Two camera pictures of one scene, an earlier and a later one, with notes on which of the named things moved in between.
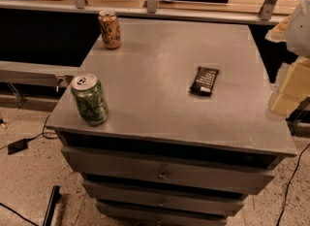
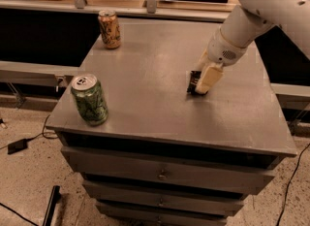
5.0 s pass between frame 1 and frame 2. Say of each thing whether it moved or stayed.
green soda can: stayed
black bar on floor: stayed
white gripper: moved
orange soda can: stayed
